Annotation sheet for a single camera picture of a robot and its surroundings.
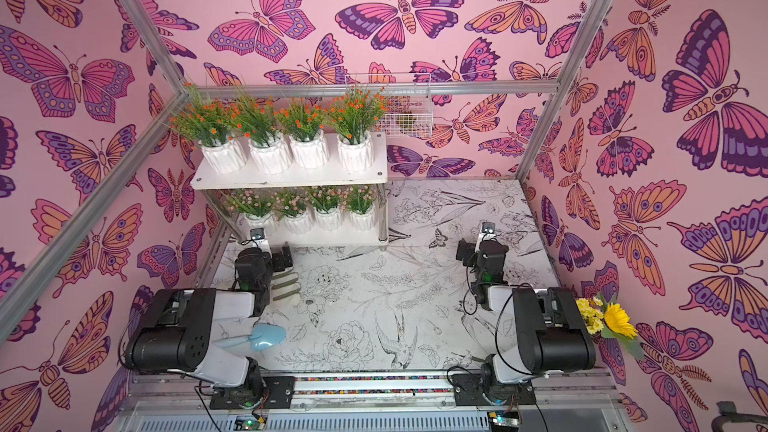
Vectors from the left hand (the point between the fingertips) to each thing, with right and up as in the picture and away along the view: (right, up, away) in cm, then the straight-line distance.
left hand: (275, 242), depth 94 cm
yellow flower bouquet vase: (+82, -12, -33) cm, 89 cm away
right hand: (+65, +1, -1) cm, 65 cm away
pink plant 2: (-3, +11, -8) cm, 14 cm away
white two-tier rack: (-1, +2, +3) cm, 4 cm away
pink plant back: (+17, +10, 0) cm, 19 cm away
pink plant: (+28, +12, -7) cm, 31 cm away
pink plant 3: (+9, +12, -7) cm, 16 cm away
